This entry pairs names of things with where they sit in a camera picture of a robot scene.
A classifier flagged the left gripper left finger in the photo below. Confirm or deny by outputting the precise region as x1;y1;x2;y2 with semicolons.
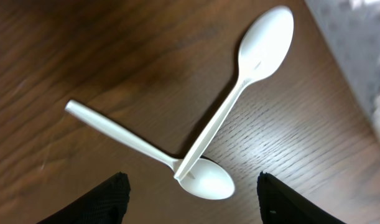
39;172;131;224

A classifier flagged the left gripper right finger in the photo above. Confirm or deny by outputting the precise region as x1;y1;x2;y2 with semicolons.
257;172;344;224

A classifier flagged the white spoon pointing down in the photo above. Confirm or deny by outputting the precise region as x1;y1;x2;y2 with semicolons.
65;100;236;200

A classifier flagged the white spoon diagonal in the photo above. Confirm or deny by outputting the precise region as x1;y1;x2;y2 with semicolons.
174;6;294;180

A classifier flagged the clear plastic basket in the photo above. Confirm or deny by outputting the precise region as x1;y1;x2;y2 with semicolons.
305;0;380;141

